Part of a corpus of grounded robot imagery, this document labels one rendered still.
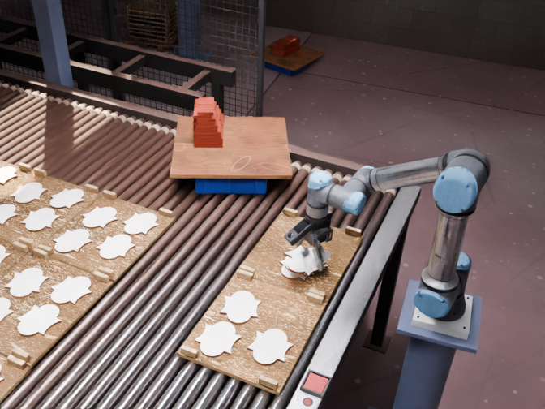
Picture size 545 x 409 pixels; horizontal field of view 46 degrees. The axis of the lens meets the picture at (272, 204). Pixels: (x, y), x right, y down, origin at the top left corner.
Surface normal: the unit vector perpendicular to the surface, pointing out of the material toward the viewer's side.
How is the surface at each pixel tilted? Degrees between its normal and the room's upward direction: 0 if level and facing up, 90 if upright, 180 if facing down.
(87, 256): 0
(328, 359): 0
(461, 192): 82
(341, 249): 0
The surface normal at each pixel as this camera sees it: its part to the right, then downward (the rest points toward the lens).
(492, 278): 0.04, -0.81
